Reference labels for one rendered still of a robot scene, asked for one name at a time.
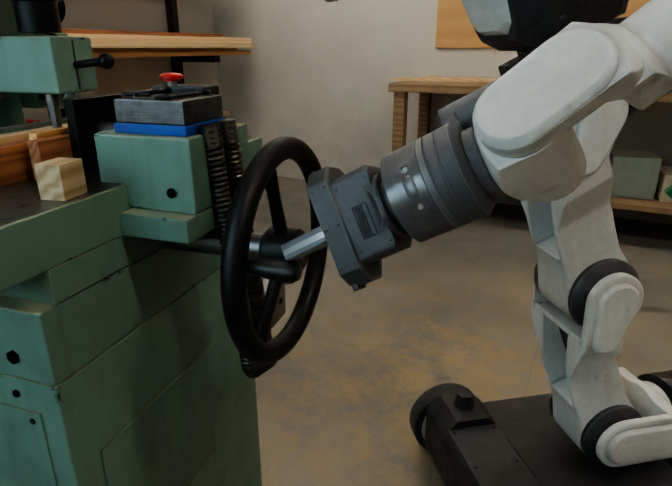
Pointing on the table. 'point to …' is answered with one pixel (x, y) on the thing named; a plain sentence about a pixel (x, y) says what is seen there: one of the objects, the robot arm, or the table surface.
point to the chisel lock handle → (96, 62)
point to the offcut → (60, 178)
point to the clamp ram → (89, 124)
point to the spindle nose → (35, 6)
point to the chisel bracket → (45, 65)
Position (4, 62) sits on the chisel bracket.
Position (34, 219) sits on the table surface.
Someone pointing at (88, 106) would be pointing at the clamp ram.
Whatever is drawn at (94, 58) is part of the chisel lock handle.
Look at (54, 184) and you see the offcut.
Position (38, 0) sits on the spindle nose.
